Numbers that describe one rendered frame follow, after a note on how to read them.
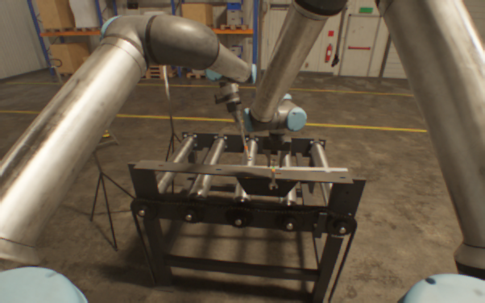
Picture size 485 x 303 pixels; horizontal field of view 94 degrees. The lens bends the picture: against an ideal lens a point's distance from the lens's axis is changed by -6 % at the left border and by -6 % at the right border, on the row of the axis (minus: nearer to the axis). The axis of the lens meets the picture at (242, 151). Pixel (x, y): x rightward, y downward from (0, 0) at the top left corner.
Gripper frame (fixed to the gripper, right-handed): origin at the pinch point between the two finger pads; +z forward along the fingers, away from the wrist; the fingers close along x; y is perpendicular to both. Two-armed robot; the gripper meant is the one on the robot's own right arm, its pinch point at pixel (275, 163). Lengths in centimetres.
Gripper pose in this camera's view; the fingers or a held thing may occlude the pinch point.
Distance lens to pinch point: 119.8
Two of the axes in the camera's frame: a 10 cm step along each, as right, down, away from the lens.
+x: -9.9, -0.6, 0.9
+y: 1.1, -4.8, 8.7
